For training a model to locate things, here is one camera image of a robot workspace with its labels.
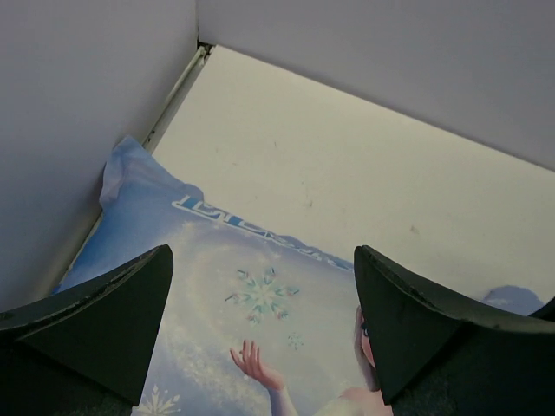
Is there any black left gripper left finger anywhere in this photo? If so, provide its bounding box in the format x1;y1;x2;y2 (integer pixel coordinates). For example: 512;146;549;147
1;244;173;415

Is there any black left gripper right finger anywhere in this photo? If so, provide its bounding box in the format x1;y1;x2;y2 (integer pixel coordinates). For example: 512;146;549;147
354;246;554;415

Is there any blue printed pillowcase pink inside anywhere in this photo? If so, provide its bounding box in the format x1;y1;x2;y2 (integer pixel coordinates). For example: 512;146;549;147
51;134;545;416

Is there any aluminium table edge rail left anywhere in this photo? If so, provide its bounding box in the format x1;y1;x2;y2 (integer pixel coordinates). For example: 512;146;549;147
49;42;215;296

